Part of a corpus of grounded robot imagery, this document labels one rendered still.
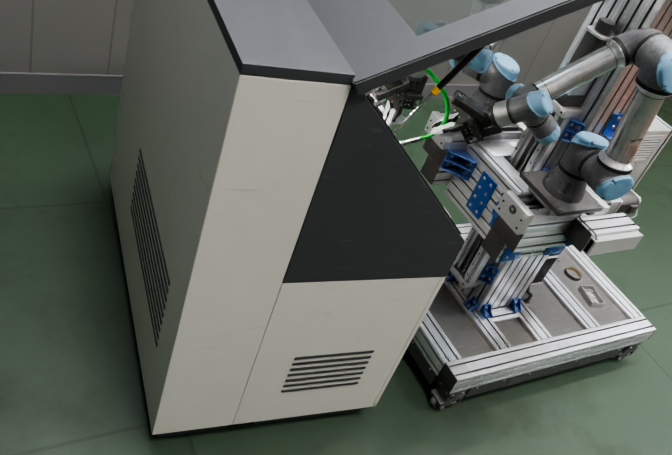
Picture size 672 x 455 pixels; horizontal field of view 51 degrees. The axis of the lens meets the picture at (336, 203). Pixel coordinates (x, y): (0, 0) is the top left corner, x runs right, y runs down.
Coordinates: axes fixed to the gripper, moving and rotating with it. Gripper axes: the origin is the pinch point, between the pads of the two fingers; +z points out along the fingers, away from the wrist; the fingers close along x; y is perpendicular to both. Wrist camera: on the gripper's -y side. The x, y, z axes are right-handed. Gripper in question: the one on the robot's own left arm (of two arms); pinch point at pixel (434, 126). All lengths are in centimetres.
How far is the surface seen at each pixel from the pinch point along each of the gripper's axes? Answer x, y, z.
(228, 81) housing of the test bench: -50, -57, 13
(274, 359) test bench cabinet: -57, 35, 63
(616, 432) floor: 8, 183, 2
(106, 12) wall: 105, -57, 192
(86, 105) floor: 80, -25, 223
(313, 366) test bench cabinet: -49, 49, 59
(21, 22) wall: 77, -77, 215
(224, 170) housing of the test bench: -58, -40, 24
